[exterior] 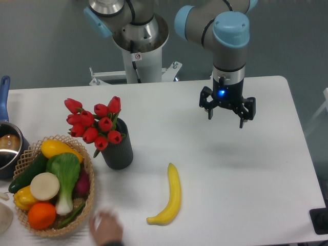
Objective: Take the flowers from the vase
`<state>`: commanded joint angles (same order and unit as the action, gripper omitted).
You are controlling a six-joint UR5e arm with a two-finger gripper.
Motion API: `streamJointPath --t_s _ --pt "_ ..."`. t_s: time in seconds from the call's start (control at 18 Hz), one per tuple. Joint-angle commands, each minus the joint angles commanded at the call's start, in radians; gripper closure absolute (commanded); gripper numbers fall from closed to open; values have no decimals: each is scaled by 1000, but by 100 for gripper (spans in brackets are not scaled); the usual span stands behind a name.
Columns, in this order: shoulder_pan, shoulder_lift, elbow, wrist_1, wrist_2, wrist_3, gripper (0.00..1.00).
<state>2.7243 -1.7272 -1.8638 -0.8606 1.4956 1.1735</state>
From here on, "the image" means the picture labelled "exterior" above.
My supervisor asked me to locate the blue handled saucepan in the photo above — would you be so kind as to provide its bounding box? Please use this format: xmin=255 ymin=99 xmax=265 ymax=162
xmin=1 ymin=75 xmax=29 ymax=180

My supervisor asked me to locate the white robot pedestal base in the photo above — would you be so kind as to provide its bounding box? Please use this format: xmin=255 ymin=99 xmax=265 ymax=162
xmin=89 ymin=48 xmax=182 ymax=86

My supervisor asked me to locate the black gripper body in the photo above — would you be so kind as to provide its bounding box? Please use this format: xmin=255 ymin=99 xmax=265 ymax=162
xmin=208 ymin=76 xmax=243 ymax=111

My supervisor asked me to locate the red tulip bouquet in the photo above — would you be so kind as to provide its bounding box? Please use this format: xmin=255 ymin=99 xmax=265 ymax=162
xmin=64 ymin=96 xmax=127 ymax=157

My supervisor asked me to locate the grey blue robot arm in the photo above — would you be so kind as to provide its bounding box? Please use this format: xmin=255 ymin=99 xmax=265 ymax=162
xmin=84 ymin=1 xmax=256 ymax=124

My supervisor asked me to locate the green bok choy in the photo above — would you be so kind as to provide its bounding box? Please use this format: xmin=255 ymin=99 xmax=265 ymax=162
xmin=46 ymin=152 xmax=80 ymax=216

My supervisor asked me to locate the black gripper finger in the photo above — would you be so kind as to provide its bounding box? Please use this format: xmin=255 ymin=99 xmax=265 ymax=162
xmin=199 ymin=86 xmax=215 ymax=120
xmin=235 ymin=97 xmax=256 ymax=129

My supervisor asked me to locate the beige plate at left edge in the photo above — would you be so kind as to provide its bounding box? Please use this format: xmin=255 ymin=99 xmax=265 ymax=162
xmin=0 ymin=202 xmax=13 ymax=234

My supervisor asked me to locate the dark grey ribbed vase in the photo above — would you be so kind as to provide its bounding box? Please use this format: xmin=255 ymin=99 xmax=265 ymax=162
xmin=101 ymin=118 xmax=133 ymax=170

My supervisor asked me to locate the yellow squash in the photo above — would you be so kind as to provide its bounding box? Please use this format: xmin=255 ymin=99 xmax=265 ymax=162
xmin=40 ymin=139 xmax=84 ymax=163

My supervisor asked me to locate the woven bamboo basket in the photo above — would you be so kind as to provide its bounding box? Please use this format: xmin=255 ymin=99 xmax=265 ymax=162
xmin=13 ymin=135 xmax=94 ymax=237

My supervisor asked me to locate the yellow bell pepper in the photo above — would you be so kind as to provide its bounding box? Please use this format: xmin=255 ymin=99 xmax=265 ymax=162
xmin=13 ymin=186 xmax=39 ymax=211

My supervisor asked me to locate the green chili pepper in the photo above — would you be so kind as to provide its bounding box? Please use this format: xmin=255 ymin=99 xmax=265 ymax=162
xmin=55 ymin=202 xmax=85 ymax=229

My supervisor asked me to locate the purple red onion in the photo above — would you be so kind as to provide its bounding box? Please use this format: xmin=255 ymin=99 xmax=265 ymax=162
xmin=74 ymin=169 xmax=90 ymax=195

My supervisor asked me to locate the person's hand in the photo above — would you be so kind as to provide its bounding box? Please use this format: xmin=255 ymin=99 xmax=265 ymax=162
xmin=89 ymin=211 xmax=123 ymax=245

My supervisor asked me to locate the white round radish slice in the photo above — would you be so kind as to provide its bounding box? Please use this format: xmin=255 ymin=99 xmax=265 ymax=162
xmin=30 ymin=172 xmax=60 ymax=201

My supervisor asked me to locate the yellow banana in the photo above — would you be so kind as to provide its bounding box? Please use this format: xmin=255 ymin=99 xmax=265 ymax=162
xmin=146 ymin=163 xmax=182 ymax=226

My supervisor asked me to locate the dark green cucumber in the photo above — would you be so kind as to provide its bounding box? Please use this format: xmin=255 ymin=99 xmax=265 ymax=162
xmin=8 ymin=153 xmax=48 ymax=194

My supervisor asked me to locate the black device at table edge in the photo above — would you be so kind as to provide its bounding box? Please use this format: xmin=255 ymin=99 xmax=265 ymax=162
xmin=309 ymin=208 xmax=327 ymax=235

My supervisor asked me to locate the orange fruit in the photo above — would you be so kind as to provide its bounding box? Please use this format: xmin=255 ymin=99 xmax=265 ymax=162
xmin=28 ymin=202 xmax=56 ymax=230

